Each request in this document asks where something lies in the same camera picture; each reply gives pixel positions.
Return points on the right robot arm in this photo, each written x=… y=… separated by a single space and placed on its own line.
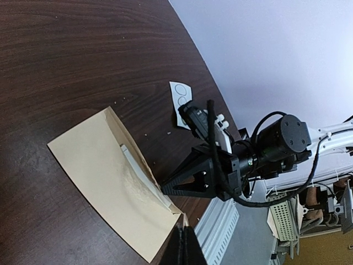
x=285 y=143

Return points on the white sticker sheet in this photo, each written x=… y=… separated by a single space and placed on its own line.
x=181 y=94

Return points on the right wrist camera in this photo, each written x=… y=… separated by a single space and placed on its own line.
x=197 y=120

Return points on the brown paper envelope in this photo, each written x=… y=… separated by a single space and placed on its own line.
x=91 y=155

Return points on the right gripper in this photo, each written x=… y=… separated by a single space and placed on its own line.
x=207 y=172

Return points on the perforated metal box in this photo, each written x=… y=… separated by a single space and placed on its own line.
x=285 y=221

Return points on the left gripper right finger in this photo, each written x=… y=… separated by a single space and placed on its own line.
x=192 y=252

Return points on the letter sheet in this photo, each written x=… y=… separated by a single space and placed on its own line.
x=143 y=177

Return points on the front aluminium rail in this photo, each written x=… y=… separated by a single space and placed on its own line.
x=215 y=229

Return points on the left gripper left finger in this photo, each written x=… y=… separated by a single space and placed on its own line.
x=174 y=251

